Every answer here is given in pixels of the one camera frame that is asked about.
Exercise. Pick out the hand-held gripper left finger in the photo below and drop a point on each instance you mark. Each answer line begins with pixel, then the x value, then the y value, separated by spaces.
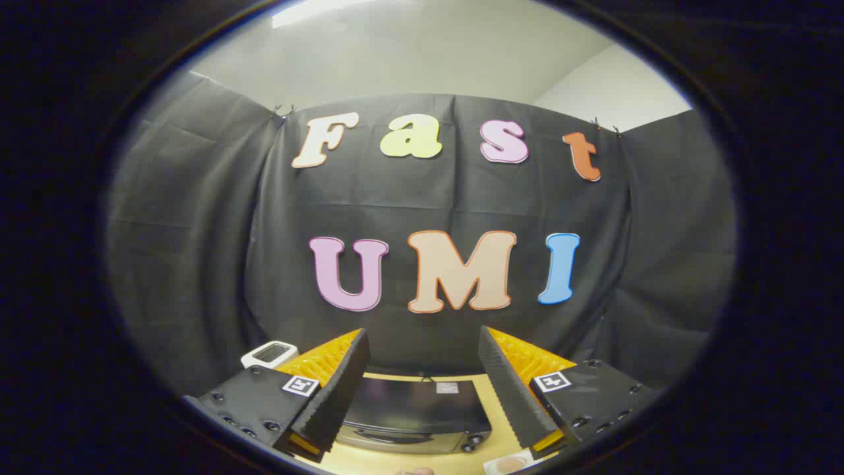
pixel 333 396

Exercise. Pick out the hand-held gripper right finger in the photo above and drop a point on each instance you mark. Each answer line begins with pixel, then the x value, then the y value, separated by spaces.
pixel 508 389

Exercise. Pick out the black toaster oven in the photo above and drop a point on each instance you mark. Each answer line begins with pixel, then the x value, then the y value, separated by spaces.
pixel 409 404

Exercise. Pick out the pink sugared pastry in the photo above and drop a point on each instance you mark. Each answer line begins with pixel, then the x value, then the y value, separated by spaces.
pixel 511 466

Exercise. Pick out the white plastic appliance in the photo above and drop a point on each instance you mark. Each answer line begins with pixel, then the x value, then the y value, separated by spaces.
pixel 269 354

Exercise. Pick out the white square plate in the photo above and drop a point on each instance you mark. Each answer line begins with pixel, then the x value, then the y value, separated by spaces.
pixel 491 467

